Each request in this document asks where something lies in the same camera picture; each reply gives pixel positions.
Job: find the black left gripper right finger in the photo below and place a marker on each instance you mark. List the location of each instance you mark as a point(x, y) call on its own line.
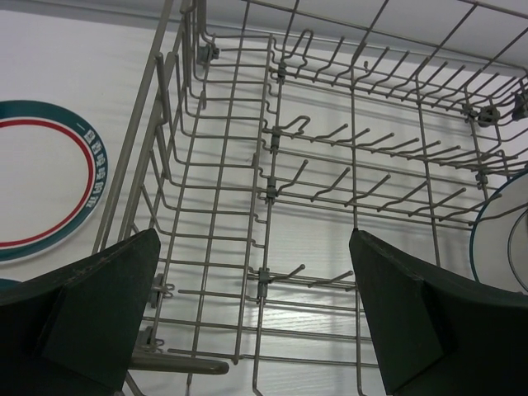
point(435, 332)

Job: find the grey wire dish rack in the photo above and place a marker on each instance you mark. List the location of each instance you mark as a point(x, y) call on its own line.
point(264, 132)

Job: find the white plate teal rim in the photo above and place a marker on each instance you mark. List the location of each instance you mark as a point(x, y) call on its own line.
point(498, 240)
point(8, 283)

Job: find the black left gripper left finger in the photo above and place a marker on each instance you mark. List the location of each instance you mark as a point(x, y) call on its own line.
point(72, 331)

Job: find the white plate green red rim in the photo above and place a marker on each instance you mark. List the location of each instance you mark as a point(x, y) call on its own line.
point(54, 169)

